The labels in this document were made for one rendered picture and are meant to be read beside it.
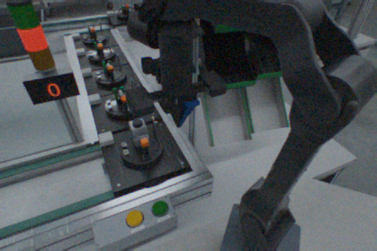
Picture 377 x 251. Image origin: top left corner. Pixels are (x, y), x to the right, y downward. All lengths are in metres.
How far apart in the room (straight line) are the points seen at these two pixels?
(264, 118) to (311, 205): 0.32
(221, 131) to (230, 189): 0.20
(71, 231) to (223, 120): 0.54
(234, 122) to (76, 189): 0.54
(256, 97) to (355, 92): 0.66
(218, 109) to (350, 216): 0.52
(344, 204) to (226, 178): 0.38
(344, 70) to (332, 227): 0.68
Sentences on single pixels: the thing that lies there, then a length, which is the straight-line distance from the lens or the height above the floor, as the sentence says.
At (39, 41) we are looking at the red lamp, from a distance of 0.71.
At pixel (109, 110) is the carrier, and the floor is 0.99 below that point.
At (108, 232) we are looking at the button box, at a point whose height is 0.96.
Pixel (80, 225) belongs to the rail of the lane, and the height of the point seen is 0.96.
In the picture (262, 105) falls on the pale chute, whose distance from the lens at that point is 0.90.
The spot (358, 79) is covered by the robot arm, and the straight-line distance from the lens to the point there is 0.27.
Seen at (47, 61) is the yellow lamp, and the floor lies 1.28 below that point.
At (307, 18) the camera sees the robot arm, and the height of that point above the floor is 1.49.
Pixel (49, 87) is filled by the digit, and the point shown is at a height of 1.21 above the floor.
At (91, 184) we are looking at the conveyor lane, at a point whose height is 0.92.
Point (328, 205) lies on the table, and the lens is 0.94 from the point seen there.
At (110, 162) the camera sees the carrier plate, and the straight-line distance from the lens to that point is 0.82.
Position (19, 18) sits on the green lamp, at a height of 1.39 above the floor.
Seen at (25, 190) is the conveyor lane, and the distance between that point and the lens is 0.93.
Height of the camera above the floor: 1.57
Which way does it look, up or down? 41 degrees down
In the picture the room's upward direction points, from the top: straight up
